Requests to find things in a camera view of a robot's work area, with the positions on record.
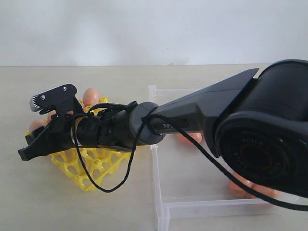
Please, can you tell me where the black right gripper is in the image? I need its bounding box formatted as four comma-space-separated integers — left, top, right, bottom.
18, 112, 100, 161

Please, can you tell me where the brown speckled egg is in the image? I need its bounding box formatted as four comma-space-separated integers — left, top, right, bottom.
175, 131, 203, 145
228, 172, 253, 198

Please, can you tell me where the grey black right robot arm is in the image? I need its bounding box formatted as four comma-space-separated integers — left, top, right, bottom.
18, 59, 308, 197

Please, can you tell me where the yellow plastic egg tray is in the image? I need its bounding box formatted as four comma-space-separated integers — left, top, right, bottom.
25, 96, 135, 192

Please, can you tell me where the clear plastic box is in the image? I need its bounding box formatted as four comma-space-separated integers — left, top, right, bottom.
148, 85, 300, 231

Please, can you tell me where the brown speckled egg front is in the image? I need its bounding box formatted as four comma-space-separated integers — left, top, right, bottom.
228, 172, 253, 198

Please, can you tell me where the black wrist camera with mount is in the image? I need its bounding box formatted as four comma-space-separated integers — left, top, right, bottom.
29, 83, 83, 116

